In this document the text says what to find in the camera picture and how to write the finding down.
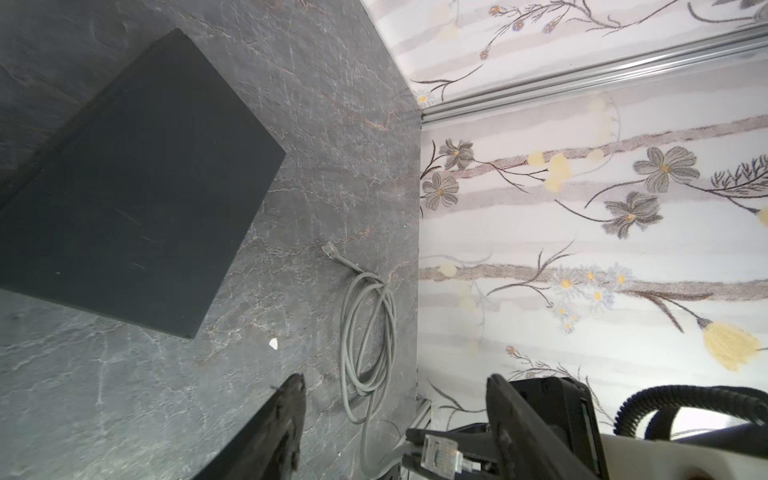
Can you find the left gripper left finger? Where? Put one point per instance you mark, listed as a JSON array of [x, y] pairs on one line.
[[268, 446]]

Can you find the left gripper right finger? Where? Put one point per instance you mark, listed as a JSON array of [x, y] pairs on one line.
[[526, 446]]

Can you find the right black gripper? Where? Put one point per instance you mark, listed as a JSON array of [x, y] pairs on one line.
[[564, 404]]

